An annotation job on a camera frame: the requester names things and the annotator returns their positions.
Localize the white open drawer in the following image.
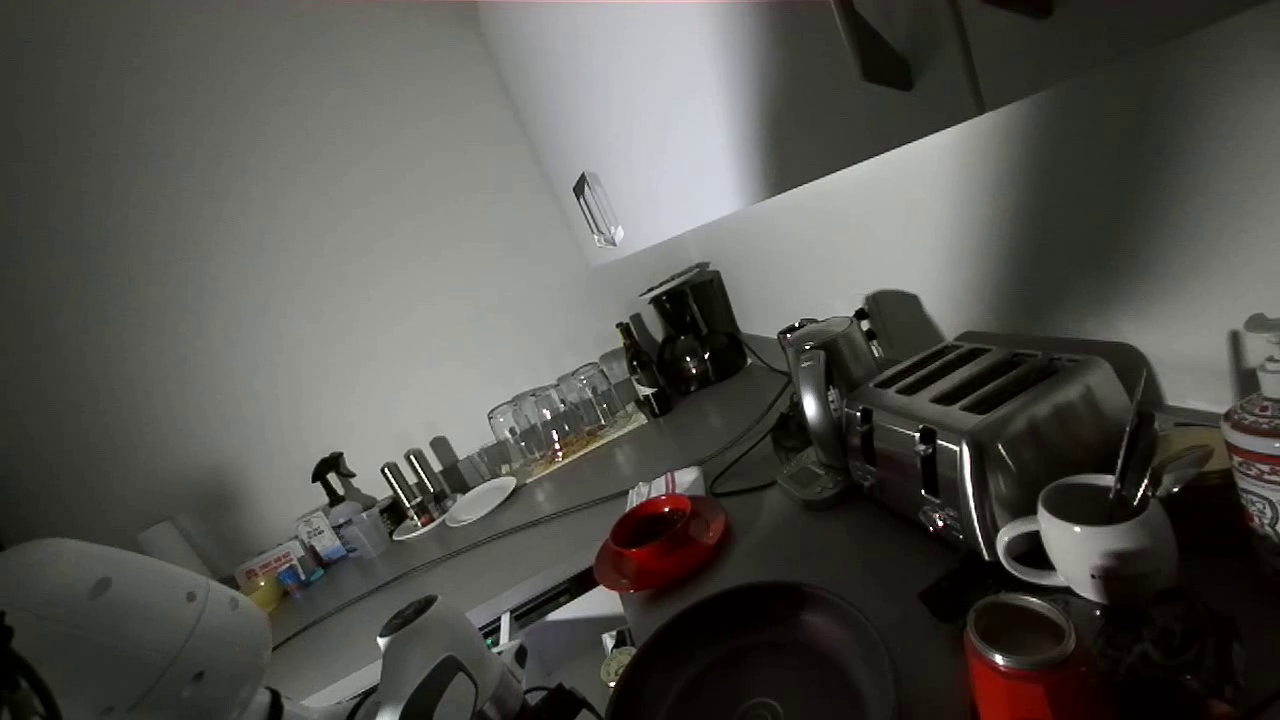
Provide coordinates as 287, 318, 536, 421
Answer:
496, 585, 641, 720

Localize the patterned ceramic jar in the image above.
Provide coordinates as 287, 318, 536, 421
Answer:
1217, 389, 1280, 543

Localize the clear drinking glass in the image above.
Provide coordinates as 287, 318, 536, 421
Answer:
525, 381, 587, 458
555, 365, 619, 445
485, 392, 555, 480
592, 347, 649, 422

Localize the black coffee maker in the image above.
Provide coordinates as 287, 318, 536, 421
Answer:
611, 261, 752, 421

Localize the red bowl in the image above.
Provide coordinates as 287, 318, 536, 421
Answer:
592, 491, 734, 596

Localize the silver electric kettle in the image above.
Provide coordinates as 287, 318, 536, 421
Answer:
774, 312, 886, 508

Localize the white plate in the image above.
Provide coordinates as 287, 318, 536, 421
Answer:
441, 473, 525, 531

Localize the metal shaker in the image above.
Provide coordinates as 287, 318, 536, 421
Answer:
402, 448, 444, 519
375, 457, 420, 531
427, 433, 473, 499

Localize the dark grey rounded container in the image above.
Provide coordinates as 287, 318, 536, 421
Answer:
861, 285, 946, 365

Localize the white cabinet door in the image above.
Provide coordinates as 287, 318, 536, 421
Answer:
734, 0, 989, 203
473, 0, 763, 270
953, 0, 1264, 112

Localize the dark frying pan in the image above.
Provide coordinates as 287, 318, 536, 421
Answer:
605, 576, 898, 720

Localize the clear pump bottle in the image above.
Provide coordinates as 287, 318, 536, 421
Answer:
309, 448, 390, 562

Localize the silver toaster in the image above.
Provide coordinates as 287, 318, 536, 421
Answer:
835, 328, 1166, 562

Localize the colourful small box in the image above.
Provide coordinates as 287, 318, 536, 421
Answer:
234, 534, 326, 614

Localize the red metal cup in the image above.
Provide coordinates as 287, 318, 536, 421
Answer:
959, 587, 1088, 720

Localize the white mug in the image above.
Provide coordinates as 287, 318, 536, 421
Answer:
993, 469, 1182, 606

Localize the metal spoon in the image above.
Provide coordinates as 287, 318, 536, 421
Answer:
1110, 377, 1163, 508
1153, 440, 1218, 502

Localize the black power cord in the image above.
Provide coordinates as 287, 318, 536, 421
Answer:
700, 371, 798, 499

